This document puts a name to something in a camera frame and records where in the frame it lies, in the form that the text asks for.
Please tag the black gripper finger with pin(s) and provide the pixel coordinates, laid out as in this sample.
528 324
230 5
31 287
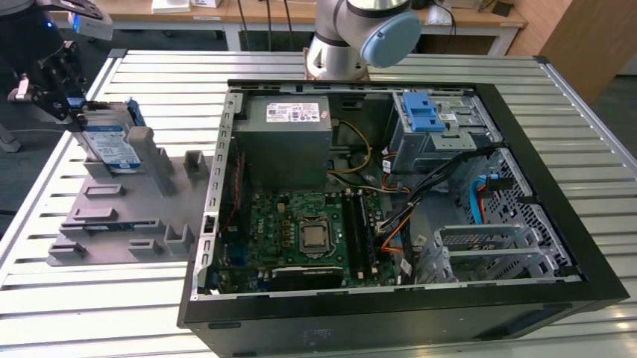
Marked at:
70 74
44 106

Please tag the hard disk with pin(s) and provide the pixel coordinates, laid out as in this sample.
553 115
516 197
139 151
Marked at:
107 143

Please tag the metal disk bay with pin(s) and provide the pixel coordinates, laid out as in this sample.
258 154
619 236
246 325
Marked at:
493 254

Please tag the white stand foot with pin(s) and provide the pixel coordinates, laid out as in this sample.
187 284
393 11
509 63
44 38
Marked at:
10 139

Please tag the grey parts rack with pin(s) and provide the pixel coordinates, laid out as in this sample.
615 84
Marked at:
130 194

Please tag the white labelled box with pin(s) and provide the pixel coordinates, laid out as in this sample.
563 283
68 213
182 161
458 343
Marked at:
206 3

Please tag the RAM stick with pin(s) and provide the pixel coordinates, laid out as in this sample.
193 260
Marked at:
370 238
107 226

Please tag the black case fan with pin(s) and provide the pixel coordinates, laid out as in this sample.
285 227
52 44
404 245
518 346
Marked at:
231 194

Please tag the grey power supply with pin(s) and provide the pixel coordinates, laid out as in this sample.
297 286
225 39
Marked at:
283 156

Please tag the green motherboard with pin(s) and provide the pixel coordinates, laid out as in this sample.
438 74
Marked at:
271 209

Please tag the CPU socket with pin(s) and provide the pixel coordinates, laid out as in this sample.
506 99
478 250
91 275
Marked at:
299 238

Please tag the silver CPU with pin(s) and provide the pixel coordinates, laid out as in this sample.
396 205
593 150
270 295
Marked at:
313 236

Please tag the black graphics card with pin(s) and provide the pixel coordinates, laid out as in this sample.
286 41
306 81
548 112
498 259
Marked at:
306 277

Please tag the black RAM slot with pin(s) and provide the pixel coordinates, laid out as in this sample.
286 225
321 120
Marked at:
353 235

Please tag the blue plastic drive latch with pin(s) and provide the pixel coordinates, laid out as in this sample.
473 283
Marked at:
421 112

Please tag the grey metal drive cage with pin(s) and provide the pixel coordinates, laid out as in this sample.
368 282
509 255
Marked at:
448 141

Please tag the black PC case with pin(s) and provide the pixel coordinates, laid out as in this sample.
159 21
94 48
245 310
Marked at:
349 320

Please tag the brown wooden cabinet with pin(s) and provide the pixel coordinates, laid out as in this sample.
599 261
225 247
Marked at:
587 44

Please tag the silver camera box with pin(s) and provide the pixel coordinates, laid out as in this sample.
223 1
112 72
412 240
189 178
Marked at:
95 28

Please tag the wooden desk white frame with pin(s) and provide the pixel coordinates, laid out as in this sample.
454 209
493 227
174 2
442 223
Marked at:
249 15

